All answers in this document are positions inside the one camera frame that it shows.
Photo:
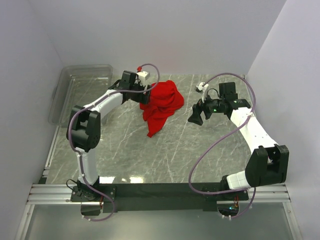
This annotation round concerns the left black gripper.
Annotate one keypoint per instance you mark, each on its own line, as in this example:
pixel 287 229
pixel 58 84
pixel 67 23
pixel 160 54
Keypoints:
pixel 143 98

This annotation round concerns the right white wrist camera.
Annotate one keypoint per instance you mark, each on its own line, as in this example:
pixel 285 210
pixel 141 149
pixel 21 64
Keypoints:
pixel 202 88

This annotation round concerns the red t shirt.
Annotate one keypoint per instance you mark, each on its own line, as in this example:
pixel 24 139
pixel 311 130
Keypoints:
pixel 164 101

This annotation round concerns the black base beam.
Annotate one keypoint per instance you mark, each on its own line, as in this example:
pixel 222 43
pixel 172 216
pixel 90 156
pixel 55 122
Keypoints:
pixel 151 197

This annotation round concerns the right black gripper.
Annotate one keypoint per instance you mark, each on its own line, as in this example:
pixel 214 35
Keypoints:
pixel 195 117

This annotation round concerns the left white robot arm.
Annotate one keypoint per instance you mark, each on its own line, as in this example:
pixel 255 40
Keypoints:
pixel 84 128

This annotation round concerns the aluminium rail frame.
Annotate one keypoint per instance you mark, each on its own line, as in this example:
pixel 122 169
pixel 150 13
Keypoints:
pixel 55 194

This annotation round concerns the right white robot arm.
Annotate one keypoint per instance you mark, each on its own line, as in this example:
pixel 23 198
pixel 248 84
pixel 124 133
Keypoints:
pixel 268 163

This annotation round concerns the clear plastic bin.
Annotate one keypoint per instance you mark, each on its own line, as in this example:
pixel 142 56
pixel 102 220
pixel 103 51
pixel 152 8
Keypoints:
pixel 78 85

